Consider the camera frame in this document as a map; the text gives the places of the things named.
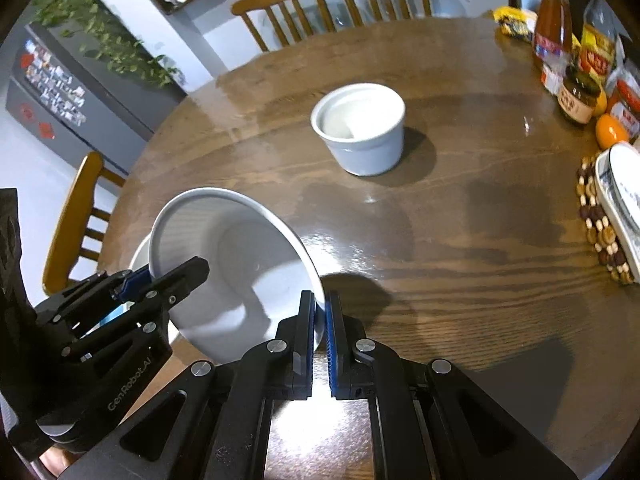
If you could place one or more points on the small white label jar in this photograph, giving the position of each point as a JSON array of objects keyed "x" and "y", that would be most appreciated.
[{"x": 550, "y": 80}]

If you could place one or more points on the red seasoning packet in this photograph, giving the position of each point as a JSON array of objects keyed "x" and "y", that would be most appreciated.
[{"x": 627, "y": 105}]

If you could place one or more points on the large white bowl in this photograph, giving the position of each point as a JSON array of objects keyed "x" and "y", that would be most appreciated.
[{"x": 240, "y": 260}]

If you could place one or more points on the grey fridge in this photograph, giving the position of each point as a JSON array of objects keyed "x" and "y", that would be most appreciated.
[{"x": 110, "y": 110}]

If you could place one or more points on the brown sauce jar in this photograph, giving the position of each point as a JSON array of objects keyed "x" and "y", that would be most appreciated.
[{"x": 577, "y": 102}]

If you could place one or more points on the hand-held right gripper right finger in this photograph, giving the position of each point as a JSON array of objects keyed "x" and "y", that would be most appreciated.
[{"x": 334, "y": 355}]

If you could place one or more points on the red fridge sticker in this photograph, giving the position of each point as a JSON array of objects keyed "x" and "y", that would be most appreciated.
[
  {"x": 47, "y": 131},
  {"x": 27, "y": 110}
]

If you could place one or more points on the red sauce bottle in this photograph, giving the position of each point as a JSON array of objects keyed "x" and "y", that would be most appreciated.
[{"x": 552, "y": 30}]

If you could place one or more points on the wooden beaded trivet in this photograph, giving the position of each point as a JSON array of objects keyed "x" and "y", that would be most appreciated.
[{"x": 597, "y": 220}]

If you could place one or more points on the white patterned dish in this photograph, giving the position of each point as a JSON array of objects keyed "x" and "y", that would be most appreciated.
[{"x": 622, "y": 200}]

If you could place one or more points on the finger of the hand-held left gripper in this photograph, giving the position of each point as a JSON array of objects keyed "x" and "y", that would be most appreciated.
[
  {"x": 132, "y": 282},
  {"x": 185, "y": 272}
]

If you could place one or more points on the yellow snack packet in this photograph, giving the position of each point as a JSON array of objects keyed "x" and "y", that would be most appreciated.
[{"x": 515, "y": 22}]

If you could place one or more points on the group of fridge photo magnets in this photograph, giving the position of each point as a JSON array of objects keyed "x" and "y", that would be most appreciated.
[{"x": 55, "y": 85}]

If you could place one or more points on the medium white bowl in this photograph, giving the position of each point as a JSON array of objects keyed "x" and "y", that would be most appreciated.
[{"x": 140, "y": 255}]

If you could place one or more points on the yellow cap oil bottle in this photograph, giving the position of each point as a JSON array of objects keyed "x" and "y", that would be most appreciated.
[{"x": 597, "y": 45}]

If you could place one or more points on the trailing green plant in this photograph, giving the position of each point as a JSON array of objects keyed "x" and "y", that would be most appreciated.
[{"x": 110, "y": 45}]

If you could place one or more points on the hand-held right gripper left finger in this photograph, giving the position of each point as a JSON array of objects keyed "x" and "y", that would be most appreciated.
[{"x": 300, "y": 345}]

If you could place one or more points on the small white ramekin bowl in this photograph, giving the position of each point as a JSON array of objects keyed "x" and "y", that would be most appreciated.
[{"x": 370, "y": 145}]

